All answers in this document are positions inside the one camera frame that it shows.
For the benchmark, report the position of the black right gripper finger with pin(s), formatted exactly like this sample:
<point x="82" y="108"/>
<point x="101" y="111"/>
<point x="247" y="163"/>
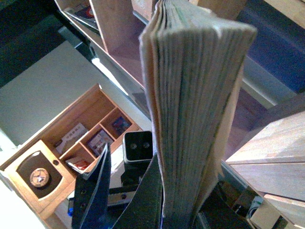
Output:
<point x="144" y="210"/>

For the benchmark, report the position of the thick grey paperback book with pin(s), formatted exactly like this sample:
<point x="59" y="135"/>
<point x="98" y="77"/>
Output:
<point x="191" y="61"/>

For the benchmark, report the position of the right wooden shelf unit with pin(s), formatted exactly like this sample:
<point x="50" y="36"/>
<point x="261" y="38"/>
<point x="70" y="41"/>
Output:
<point x="271" y="157"/>

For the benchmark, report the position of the wooden shelf unit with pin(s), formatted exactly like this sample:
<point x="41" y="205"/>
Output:
<point x="271" y="157"/>
<point x="119" y="30"/>

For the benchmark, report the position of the left wooden shelf unit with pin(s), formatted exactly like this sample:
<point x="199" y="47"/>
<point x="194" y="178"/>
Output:
<point x="119" y="30"/>

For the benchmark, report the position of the small wooden desktop organizer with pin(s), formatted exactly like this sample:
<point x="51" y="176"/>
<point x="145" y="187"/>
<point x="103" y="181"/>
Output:
<point x="39" y="170"/>

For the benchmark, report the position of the black camera box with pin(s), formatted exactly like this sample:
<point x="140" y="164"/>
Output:
<point x="137" y="147"/>

